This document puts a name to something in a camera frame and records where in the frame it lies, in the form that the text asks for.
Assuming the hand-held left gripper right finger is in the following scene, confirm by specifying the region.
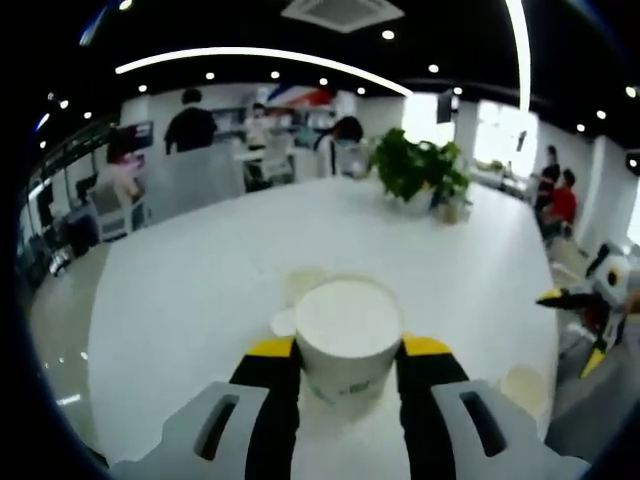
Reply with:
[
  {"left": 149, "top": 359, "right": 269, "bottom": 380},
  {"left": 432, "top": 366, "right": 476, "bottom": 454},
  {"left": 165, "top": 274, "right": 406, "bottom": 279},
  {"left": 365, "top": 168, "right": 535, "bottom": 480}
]
[{"left": 397, "top": 333, "right": 591, "bottom": 480}]

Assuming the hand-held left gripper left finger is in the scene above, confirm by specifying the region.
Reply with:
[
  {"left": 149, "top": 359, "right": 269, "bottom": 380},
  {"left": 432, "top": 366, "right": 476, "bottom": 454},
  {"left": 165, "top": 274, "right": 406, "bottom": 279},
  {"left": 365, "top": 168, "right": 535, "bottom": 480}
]
[{"left": 107, "top": 335, "right": 301, "bottom": 480}]

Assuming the white table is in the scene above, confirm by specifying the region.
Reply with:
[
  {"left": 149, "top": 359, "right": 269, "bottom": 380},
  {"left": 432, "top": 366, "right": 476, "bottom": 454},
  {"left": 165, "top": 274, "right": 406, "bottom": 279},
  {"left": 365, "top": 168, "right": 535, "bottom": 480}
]
[{"left": 87, "top": 177, "right": 561, "bottom": 480}]

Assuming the small glass jar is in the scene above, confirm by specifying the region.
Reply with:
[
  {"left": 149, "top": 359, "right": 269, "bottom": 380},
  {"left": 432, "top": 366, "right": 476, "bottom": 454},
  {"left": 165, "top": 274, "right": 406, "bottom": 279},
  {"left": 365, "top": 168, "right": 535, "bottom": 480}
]
[{"left": 436, "top": 197, "right": 464, "bottom": 226}]

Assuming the green potted plant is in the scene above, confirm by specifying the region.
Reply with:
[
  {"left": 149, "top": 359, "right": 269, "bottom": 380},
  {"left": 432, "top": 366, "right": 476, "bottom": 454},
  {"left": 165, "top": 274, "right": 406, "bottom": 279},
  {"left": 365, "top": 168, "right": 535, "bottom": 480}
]
[{"left": 368, "top": 127, "right": 474, "bottom": 214}]

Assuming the long curved ceiling light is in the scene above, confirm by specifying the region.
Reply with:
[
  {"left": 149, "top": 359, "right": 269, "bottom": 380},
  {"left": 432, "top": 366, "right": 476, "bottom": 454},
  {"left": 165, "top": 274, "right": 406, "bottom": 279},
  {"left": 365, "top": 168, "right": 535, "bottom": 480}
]
[
  {"left": 504, "top": 0, "right": 531, "bottom": 114},
  {"left": 114, "top": 47, "right": 414, "bottom": 99}
]

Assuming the red white blue wall banner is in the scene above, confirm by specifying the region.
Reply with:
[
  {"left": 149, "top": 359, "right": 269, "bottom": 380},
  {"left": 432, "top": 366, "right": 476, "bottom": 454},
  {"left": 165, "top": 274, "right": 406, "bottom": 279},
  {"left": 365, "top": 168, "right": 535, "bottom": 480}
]
[{"left": 262, "top": 84, "right": 334, "bottom": 109}]

